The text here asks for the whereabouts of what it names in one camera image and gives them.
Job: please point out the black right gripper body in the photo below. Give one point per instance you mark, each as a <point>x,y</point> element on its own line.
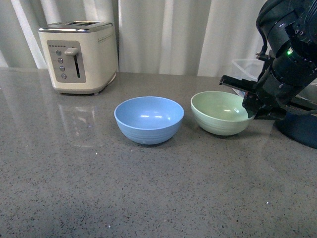
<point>267,107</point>

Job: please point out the green bowl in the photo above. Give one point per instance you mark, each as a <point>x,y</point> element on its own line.
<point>220,113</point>

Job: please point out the blue bowl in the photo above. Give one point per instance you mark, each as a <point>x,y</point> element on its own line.
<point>149,120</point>

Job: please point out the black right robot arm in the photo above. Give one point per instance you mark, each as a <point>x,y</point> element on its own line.
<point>289,53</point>

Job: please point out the clear plastic container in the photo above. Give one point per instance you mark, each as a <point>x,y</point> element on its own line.
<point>248,69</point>

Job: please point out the cream toaster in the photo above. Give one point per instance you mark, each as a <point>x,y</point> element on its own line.
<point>81,55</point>

